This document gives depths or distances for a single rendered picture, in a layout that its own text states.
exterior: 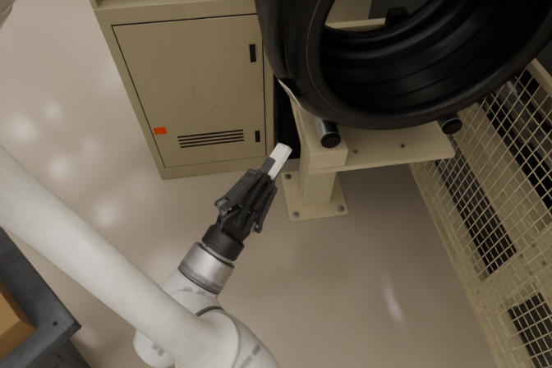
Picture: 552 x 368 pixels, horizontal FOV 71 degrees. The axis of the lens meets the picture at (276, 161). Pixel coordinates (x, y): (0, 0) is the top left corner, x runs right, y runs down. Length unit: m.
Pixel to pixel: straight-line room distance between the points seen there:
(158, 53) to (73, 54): 1.49
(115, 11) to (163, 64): 0.23
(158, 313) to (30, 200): 0.20
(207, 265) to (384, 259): 1.15
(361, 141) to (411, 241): 0.90
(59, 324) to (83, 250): 0.54
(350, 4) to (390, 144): 0.38
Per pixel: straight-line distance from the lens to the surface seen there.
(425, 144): 1.04
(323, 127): 0.86
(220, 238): 0.71
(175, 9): 1.34
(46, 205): 0.53
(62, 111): 2.49
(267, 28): 0.68
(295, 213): 1.77
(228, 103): 1.57
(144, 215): 1.88
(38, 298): 1.09
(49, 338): 1.05
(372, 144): 1.00
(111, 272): 0.52
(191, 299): 0.70
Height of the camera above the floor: 1.55
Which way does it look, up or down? 52 degrees down
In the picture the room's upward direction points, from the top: straight up
